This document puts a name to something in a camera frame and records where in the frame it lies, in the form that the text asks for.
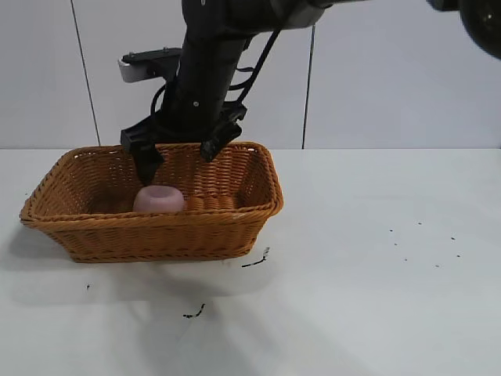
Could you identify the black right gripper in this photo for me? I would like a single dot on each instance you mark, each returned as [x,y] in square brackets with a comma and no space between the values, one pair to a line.
[199,90]

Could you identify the pink peach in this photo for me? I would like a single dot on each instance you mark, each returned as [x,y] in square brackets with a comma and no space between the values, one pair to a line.
[158,199]

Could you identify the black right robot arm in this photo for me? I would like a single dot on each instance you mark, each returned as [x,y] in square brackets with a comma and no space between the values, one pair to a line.
[219,17]

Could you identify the brown woven wicker basket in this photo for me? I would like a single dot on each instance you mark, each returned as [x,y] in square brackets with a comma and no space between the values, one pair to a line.
[156,235]

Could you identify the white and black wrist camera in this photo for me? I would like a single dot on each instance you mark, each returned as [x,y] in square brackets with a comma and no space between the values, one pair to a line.
[145,64]

